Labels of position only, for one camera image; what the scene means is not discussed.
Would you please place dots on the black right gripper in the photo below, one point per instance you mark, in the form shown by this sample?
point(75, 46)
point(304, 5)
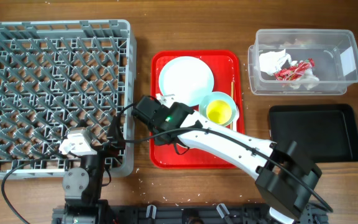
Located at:
point(154, 129)

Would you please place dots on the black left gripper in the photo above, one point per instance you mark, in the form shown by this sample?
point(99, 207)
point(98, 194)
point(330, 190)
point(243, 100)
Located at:
point(117, 140)

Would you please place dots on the white napkin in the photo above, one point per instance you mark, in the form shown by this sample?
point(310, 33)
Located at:
point(271, 62)

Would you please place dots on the red ketchup sachet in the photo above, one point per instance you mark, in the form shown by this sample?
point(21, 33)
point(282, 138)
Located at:
point(296, 71)

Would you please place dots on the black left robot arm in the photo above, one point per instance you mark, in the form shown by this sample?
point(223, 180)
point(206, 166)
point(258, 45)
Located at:
point(83, 184)

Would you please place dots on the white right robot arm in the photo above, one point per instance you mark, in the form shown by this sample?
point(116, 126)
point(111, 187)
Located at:
point(284, 175)

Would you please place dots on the grey dishwasher rack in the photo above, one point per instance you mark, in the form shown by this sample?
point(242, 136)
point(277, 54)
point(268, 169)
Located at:
point(55, 75)

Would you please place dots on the large white plate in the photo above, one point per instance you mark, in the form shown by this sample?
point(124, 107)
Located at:
point(188, 78)

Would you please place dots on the yellow cup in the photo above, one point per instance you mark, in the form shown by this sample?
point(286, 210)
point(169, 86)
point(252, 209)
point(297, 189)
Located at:
point(219, 112)

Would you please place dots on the light blue bowl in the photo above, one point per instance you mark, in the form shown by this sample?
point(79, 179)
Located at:
point(217, 95)

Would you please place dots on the red plastic tray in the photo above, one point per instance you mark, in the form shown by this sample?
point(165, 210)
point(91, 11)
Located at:
point(225, 67)

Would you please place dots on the white plastic fork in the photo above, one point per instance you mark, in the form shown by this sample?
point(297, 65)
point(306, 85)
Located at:
point(234, 123)

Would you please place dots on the wooden chopstick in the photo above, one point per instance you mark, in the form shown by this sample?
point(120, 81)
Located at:
point(232, 96)

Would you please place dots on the black plastic tray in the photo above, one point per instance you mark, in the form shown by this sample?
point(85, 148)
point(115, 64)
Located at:
point(327, 133)

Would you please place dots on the clear plastic bin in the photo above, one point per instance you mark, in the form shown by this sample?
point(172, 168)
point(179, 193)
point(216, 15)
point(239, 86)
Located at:
point(334, 52)

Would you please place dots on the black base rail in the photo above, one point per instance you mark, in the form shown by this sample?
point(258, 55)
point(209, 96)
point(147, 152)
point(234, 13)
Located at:
point(247, 213)

